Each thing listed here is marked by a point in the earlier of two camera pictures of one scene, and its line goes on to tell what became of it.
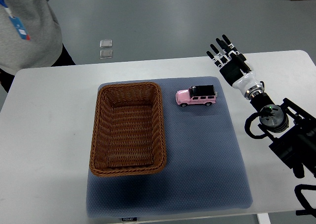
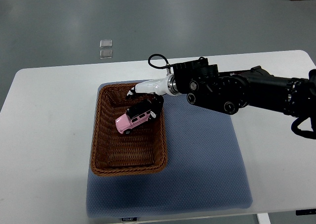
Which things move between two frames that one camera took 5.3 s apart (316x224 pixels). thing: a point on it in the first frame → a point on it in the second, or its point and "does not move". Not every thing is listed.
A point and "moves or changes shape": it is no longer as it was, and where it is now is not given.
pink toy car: x=200 y=94 moves or changes shape
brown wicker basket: x=128 y=133 does not move
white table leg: x=263 y=218 does not move
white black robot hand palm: x=243 y=81 → x=168 y=86
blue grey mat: x=205 y=170 does not move
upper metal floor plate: x=106 y=43 does not move
